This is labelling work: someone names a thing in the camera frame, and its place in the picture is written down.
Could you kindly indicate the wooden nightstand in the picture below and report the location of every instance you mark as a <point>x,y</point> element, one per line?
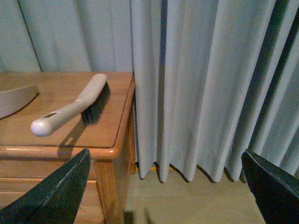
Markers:
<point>25,159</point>

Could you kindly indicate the light grey curtain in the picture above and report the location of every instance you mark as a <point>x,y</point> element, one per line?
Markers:
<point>213,77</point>

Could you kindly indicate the beige plastic dustpan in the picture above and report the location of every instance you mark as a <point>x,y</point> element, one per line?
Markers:
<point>11,101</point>

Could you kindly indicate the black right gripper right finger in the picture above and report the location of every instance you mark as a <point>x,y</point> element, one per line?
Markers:
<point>276,192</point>

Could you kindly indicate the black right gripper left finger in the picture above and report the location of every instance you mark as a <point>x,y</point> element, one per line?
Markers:
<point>56,199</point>

